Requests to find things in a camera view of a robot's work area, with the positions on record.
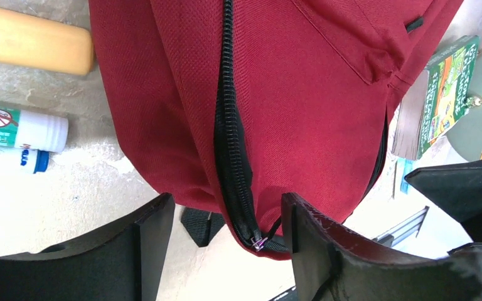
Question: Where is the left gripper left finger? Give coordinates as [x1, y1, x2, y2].
[0, 194, 174, 300]

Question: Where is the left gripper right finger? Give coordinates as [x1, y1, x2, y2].
[281, 193, 482, 300]

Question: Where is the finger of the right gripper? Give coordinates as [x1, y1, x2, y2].
[405, 160, 482, 243]

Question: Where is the red backpack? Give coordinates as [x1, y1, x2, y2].
[89, 1, 461, 260]

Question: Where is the light blue pencil case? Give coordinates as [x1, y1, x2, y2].
[393, 158, 415, 199]

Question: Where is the green treehouse paperback book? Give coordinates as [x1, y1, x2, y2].
[392, 35, 481, 161]

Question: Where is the green white glue stick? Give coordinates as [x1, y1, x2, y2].
[0, 107, 69, 152]

